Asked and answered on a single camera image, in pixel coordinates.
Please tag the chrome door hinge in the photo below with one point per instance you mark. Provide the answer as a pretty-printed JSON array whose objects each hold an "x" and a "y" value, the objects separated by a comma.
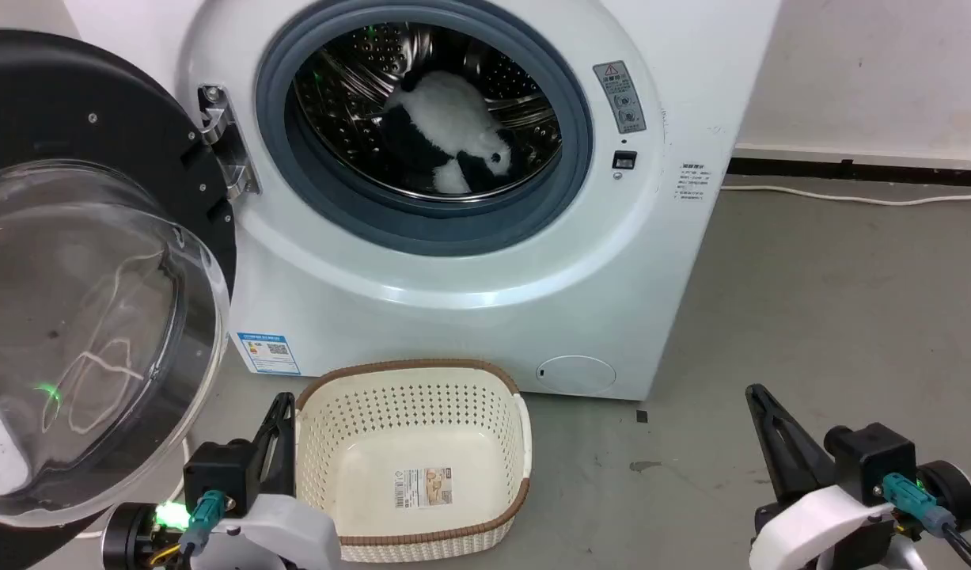
[{"x": 230, "y": 150}]

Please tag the black baseboard strip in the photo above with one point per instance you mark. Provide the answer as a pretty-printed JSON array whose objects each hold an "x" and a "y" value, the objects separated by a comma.
[{"x": 849, "y": 171}]

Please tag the black and white panda plush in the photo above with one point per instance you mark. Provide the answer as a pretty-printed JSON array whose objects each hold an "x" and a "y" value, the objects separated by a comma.
[{"x": 445, "y": 111}]

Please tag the white front-load washing machine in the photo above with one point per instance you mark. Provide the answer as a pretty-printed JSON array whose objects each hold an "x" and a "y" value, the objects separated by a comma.
[{"x": 453, "y": 317}]

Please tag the white text sticker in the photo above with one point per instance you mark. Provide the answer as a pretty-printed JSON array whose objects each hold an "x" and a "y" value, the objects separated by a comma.
[{"x": 695, "y": 182}]

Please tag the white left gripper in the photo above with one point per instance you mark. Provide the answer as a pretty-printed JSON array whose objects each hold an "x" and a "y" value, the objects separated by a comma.
[{"x": 295, "y": 530}]

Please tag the perforated steel washer drum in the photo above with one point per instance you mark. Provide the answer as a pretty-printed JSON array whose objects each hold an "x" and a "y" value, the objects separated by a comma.
[{"x": 350, "y": 79}]

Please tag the cream perforated laundry basket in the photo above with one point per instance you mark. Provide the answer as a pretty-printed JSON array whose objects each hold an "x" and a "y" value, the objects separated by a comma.
[{"x": 374, "y": 475}]

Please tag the round white filter cover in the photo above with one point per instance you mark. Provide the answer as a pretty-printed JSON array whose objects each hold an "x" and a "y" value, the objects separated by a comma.
[{"x": 576, "y": 374}]

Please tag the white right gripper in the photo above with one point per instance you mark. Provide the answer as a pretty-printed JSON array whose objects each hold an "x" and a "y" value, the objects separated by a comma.
[{"x": 817, "y": 522}]

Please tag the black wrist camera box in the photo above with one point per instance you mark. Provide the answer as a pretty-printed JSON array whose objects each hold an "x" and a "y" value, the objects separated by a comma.
[
  {"x": 873, "y": 459},
  {"x": 220, "y": 475}
]

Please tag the paper product label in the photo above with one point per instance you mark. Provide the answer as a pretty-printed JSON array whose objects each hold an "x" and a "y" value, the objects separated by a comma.
[{"x": 423, "y": 487}]

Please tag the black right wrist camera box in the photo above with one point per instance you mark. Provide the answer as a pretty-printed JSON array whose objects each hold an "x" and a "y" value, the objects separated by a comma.
[{"x": 873, "y": 459}]

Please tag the grey warning sticker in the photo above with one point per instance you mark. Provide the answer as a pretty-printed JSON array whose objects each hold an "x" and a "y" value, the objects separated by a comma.
[{"x": 620, "y": 95}]

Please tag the blue energy label sticker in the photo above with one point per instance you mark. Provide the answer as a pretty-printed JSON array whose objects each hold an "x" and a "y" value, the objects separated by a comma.
[{"x": 268, "y": 353}]

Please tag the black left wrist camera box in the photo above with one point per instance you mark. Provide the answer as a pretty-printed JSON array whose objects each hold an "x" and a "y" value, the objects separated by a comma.
[{"x": 220, "y": 475}]

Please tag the black round glass washer door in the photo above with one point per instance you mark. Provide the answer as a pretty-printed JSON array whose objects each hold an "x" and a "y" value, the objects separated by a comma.
[{"x": 58, "y": 95}]

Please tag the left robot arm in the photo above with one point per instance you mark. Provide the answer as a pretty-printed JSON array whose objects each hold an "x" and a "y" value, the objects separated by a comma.
[{"x": 125, "y": 538}]

